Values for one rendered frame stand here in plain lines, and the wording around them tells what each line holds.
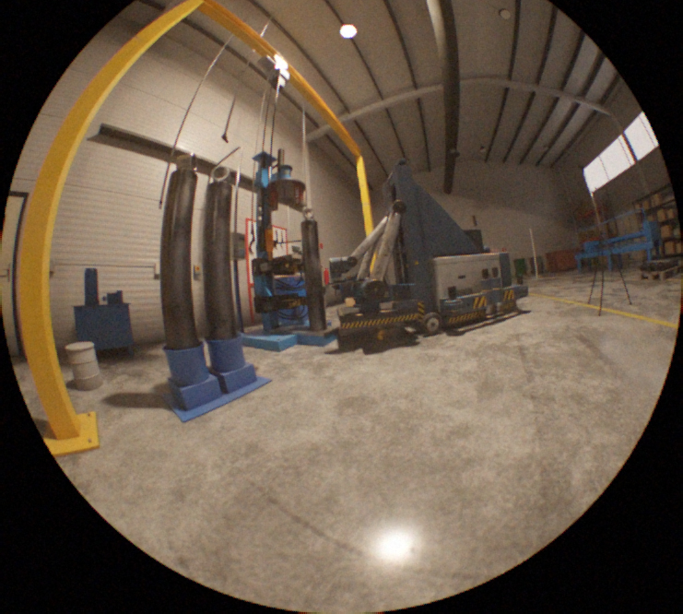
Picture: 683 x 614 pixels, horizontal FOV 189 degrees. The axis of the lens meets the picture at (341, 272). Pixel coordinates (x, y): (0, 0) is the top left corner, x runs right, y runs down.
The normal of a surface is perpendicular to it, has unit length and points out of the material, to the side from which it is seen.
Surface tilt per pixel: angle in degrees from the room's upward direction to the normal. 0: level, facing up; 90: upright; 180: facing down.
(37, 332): 90
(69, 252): 90
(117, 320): 90
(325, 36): 173
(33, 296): 90
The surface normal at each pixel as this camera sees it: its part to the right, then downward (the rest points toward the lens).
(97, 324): 0.90, -0.11
